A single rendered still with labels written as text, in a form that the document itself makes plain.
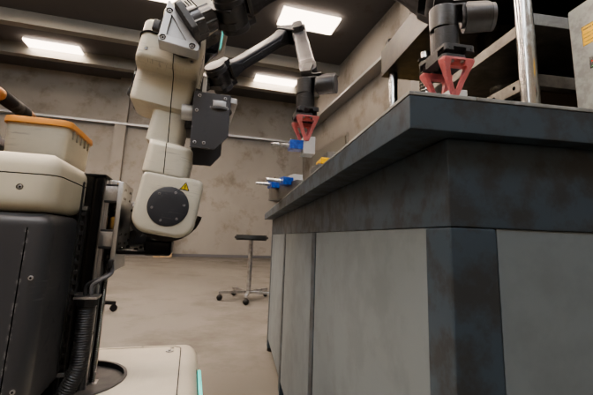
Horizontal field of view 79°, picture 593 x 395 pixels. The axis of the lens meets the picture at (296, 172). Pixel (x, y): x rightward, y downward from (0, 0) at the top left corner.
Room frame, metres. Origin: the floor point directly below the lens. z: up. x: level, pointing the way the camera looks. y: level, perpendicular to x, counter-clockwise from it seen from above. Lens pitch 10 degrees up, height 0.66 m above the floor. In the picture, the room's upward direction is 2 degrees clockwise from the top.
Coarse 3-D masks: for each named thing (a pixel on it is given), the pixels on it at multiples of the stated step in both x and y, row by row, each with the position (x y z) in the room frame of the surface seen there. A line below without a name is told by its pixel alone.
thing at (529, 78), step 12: (516, 0) 1.20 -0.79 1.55; (528, 0) 1.19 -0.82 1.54; (516, 12) 1.21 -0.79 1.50; (528, 12) 1.19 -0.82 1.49; (516, 24) 1.21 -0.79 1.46; (528, 24) 1.19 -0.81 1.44; (516, 36) 1.22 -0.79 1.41; (528, 36) 1.19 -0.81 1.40; (516, 48) 1.23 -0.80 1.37; (528, 48) 1.19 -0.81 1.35; (528, 60) 1.19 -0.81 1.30; (396, 72) 2.34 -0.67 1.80; (528, 72) 1.19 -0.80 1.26; (396, 84) 2.34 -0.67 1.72; (528, 84) 1.19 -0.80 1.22; (396, 96) 2.34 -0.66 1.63; (528, 96) 1.19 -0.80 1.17; (540, 96) 1.19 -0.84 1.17
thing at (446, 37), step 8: (440, 32) 0.68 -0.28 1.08; (448, 32) 0.67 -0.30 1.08; (456, 32) 0.68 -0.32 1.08; (432, 40) 0.69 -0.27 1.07; (440, 40) 0.68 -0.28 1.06; (448, 40) 0.67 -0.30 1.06; (456, 40) 0.67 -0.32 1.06; (432, 48) 0.69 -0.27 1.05; (440, 48) 0.66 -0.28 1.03; (448, 48) 0.65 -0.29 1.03; (456, 48) 0.66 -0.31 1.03; (464, 48) 0.66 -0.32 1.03; (472, 48) 0.65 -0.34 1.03; (424, 64) 0.73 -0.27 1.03
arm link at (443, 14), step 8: (432, 8) 0.69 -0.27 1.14; (440, 8) 0.67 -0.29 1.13; (448, 8) 0.67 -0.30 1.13; (456, 8) 0.68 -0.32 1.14; (464, 8) 0.67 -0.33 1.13; (432, 16) 0.69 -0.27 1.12; (440, 16) 0.67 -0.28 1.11; (448, 16) 0.67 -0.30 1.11; (456, 16) 0.68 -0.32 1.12; (464, 16) 0.67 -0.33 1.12; (432, 24) 0.69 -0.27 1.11; (440, 24) 0.67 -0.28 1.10; (448, 24) 0.67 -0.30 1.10; (456, 24) 0.68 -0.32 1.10; (464, 24) 0.68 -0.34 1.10; (432, 32) 0.70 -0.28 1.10
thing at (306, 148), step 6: (312, 138) 1.05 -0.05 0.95; (276, 144) 1.05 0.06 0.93; (282, 144) 1.06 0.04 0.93; (288, 144) 1.06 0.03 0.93; (294, 144) 1.05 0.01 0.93; (300, 144) 1.05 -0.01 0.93; (306, 144) 1.05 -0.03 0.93; (312, 144) 1.05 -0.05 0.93; (288, 150) 1.08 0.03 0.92; (294, 150) 1.07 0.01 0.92; (300, 150) 1.06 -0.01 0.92; (306, 150) 1.05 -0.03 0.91; (312, 150) 1.05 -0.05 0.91; (300, 156) 1.09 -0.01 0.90; (306, 156) 1.09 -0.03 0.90
